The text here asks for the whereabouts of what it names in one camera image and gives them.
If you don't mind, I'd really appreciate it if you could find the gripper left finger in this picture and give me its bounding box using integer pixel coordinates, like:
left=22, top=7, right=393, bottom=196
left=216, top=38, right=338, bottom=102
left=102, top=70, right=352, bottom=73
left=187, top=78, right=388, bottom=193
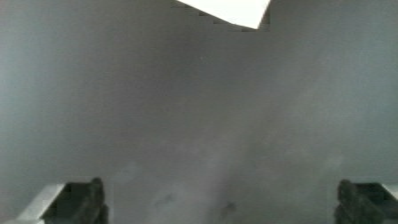
left=41, top=178, right=109, bottom=224

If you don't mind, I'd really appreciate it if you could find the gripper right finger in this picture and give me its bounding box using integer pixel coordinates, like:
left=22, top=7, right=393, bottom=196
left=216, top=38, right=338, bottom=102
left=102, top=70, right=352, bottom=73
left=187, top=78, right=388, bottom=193
left=335, top=179, right=398, bottom=224

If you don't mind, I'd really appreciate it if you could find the printed marker sheet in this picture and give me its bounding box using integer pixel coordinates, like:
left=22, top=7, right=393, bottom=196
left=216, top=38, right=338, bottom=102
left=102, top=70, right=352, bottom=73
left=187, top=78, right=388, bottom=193
left=176, top=0, right=272, bottom=29

